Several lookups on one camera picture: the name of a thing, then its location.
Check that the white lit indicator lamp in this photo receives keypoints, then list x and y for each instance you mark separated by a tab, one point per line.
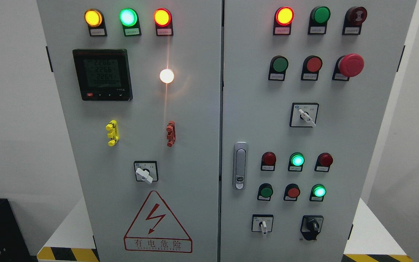
166	76

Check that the white selector switch lower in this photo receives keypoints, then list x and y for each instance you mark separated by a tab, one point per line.
262	223

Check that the white selector switch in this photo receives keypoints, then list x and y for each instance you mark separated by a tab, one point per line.
262	223
304	114

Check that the red lit indicator right door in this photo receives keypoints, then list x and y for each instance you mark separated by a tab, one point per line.
283	21

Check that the green push button upper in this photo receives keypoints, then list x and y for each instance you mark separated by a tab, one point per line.
278	67

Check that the dark red indicator right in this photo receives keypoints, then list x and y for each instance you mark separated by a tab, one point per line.
324	162

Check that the green lit button lower right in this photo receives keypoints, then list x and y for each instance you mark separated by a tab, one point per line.
318	192

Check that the red push button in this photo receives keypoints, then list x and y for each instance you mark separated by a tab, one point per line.
292	192
311	67

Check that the yellow terminal connector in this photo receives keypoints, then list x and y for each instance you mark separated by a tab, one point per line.
112	134

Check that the green lit indicator middle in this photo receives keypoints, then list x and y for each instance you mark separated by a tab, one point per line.
296	162

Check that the green indicator light top left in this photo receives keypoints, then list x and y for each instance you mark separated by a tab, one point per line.
130	22

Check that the green push button lower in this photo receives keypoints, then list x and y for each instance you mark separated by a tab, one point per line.
265	191

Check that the red push button lower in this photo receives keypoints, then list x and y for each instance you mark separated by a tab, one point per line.
292	192

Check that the red electrical hazard sticker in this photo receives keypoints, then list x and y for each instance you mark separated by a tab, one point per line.
156	228

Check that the green push button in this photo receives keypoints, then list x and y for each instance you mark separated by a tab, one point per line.
278	67
265	191

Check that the dark red indicator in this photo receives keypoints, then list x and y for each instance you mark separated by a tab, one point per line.
324	162
268	161

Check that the grey electrical cabinet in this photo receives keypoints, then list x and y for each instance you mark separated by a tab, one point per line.
220	54

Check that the red emergency stop button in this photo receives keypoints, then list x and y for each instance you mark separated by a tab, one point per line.
348	66

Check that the silver door latch handle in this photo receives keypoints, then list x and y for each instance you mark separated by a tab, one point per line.
239	165

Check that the red-orange indicator light left door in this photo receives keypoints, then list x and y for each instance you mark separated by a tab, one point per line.
163	21

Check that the dark red indicator left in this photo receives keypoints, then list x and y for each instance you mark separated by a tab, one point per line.
268	161

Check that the black rotary knob switch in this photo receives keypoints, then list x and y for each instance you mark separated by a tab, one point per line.
311	226

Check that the yellow indicator light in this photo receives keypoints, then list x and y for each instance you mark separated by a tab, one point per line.
96	24

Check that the dark red buzzer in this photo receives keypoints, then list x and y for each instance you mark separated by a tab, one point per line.
353	20

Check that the green unlit indicator top right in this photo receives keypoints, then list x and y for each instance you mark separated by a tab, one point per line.
319	17

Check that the red push button upper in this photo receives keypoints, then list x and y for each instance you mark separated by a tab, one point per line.
311	67

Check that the white selector switch upper right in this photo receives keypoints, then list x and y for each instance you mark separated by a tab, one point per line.
304	114

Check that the white selector switch left door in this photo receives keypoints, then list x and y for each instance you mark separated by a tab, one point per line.
146	171

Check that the red terminal connector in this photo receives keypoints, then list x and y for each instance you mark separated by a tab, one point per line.
171	133

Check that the black digital power meter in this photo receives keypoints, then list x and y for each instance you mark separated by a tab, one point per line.
103	74

